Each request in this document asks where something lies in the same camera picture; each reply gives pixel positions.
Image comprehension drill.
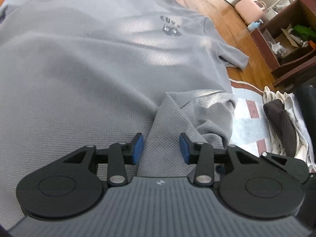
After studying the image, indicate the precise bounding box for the stack of folded clothes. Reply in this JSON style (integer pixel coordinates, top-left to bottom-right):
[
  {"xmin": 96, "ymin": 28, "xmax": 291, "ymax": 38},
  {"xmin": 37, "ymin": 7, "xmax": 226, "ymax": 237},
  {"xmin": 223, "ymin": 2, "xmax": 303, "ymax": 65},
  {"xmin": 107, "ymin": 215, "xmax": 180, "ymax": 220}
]
[{"xmin": 262, "ymin": 86, "xmax": 316, "ymax": 171}]

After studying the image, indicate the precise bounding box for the pink bag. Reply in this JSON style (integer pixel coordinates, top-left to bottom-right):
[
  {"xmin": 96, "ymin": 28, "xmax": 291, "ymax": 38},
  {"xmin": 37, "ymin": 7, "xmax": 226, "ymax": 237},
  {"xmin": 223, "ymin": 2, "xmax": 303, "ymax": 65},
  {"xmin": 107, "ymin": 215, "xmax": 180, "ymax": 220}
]
[{"xmin": 234, "ymin": 0, "xmax": 267, "ymax": 25}]

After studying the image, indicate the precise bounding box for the black folded garment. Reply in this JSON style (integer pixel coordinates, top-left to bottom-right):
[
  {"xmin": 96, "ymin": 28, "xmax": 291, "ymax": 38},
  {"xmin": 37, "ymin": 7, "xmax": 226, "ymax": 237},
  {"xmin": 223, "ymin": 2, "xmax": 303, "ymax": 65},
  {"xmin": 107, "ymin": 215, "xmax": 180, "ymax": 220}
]
[{"xmin": 295, "ymin": 85, "xmax": 316, "ymax": 131}]

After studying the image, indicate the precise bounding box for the grey t-shirt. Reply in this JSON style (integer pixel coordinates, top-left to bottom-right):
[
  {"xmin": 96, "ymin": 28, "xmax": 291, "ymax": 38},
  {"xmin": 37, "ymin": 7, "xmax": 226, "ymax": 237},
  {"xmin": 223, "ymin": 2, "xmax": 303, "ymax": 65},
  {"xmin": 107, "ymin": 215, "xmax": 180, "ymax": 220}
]
[{"xmin": 0, "ymin": 0, "xmax": 250, "ymax": 228}]

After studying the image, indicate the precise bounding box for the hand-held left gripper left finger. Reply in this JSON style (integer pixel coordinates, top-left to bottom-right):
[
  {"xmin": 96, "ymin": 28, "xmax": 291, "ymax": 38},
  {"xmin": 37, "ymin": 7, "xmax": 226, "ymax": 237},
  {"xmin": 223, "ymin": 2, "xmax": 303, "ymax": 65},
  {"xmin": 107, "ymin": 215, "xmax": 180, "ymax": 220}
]
[{"xmin": 63, "ymin": 133, "xmax": 144, "ymax": 187}]

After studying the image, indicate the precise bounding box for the blue bottle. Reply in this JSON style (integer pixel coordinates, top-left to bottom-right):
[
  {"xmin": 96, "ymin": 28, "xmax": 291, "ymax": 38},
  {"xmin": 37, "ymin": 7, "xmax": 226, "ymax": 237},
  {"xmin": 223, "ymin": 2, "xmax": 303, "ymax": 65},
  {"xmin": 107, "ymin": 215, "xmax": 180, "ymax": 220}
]
[{"xmin": 247, "ymin": 19, "xmax": 264, "ymax": 32}]

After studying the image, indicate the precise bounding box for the checkered rug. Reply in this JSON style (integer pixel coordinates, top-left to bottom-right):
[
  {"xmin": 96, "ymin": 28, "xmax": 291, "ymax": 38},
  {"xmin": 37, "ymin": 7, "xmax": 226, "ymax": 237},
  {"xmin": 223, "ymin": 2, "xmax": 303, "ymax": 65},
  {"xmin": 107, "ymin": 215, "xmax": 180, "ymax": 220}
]
[{"xmin": 229, "ymin": 79, "xmax": 274, "ymax": 158}]

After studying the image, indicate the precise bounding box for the white plastic bag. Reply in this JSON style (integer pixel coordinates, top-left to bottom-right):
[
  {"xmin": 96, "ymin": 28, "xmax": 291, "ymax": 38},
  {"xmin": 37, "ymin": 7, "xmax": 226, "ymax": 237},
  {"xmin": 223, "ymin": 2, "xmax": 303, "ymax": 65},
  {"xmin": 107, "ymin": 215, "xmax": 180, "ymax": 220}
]
[{"xmin": 270, "ymin": 42, "xmax": 287, "ymax": 55}]

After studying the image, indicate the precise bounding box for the green leafy item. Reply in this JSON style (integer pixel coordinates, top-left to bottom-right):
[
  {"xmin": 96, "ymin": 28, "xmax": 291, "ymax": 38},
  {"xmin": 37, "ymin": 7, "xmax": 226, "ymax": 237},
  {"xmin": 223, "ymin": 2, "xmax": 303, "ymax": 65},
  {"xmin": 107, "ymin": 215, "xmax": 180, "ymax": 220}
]
[{"xmin": 292, "ymin": 25, "xmax": 316, "ymax": 40}]

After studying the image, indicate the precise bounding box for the white wire rack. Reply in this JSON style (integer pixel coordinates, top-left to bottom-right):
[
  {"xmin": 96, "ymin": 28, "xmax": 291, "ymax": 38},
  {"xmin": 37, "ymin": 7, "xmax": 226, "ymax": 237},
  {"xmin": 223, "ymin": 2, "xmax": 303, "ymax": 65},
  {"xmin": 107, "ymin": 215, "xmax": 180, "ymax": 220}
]
[{"xmin": 265, "ymin": 0, "xmax": 297, "ymax": 18}]

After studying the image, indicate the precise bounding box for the dark wooden shelf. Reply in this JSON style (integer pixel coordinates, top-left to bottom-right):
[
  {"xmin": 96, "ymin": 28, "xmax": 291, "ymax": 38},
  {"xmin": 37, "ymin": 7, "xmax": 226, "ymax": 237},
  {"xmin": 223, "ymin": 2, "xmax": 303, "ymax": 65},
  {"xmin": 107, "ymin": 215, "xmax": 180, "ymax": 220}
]
[{"xmin": 250, "ymin": 0, "xmax": 316, "ymax": 88}]

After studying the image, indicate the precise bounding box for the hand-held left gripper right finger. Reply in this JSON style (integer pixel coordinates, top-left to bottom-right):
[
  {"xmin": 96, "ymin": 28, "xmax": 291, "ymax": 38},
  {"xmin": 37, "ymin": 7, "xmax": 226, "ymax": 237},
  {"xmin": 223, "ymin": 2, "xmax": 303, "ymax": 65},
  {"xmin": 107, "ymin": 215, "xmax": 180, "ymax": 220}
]
[{"xmin": 179, "ymin": 133, "xmax": 260, "ymax": 187}]

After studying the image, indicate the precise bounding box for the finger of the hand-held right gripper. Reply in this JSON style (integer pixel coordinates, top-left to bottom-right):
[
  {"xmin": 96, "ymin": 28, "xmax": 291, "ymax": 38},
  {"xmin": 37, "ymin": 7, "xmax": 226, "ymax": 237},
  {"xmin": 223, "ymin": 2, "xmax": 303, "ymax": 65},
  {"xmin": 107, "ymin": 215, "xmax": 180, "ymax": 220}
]
[{"xmin": 260, "ymin": 152, "xmax": 309, "ymax": 183}]

